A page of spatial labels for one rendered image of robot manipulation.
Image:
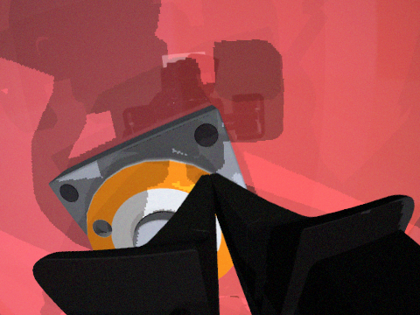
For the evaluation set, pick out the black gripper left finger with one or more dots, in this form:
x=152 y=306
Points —
x=177 y=268

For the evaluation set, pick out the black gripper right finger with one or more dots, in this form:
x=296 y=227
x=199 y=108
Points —
x=273 y=248

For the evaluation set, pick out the orange round plate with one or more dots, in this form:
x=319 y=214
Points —
x=142 y=188

